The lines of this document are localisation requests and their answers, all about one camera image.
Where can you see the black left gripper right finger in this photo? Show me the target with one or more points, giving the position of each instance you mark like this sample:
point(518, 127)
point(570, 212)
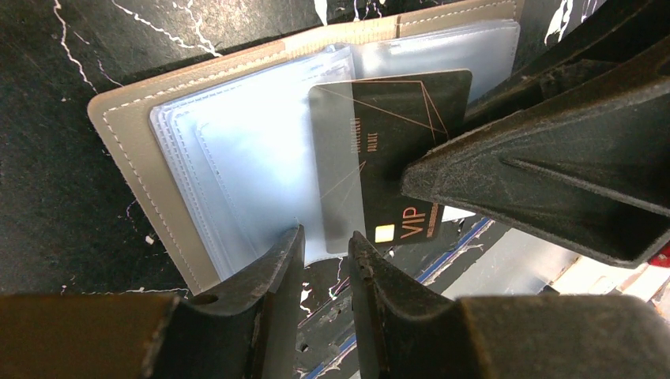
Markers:
point(405, 330)

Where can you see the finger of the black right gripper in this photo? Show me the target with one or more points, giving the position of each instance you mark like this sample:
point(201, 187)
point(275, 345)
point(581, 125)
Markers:
point(614, 34)
point(587, 170)

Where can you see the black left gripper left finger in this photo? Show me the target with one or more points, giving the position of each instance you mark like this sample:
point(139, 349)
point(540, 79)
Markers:
point(244, 327)

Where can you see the black VIP credit card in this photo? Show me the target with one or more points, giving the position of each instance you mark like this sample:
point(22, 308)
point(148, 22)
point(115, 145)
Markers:
point(365, 133)

